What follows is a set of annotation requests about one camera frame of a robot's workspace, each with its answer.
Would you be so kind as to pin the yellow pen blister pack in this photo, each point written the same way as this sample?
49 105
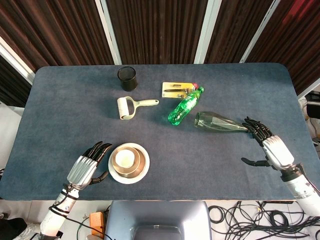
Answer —
172 91

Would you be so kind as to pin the brown folding screen panel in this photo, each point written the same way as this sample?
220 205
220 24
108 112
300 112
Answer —
232 30
292 42
50 32
157 30
12 82

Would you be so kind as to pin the black mesh pen holder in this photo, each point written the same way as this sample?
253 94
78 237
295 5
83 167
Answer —
128 80

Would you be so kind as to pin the orange box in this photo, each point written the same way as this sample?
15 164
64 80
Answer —
97 223

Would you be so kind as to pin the blue table cloth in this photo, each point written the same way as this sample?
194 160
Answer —
75 125

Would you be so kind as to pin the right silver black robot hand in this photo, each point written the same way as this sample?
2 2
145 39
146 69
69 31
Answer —
277 150

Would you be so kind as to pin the large tan bowl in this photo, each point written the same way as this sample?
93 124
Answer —
142 163

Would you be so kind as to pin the green plastic soda bottle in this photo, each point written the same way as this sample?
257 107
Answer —
185 106

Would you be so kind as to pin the pale green lint roller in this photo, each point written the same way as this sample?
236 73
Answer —
125 108

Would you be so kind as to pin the white plate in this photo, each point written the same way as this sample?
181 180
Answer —
147 165

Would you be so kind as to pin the white round object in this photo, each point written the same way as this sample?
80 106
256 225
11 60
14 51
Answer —
124 158

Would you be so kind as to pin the grey blue robot torso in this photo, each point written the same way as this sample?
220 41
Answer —
157 220

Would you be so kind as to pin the small tan bowl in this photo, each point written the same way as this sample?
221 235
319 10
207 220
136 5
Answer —
137 160

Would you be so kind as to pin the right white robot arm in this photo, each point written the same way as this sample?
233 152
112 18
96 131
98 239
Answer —
302 190

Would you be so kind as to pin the clear green spray bottle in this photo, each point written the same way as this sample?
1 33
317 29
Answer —
215 122

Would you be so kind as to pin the black cloth bundle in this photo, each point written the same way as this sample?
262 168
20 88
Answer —
12 227

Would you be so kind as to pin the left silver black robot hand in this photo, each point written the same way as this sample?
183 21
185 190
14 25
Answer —
82 170

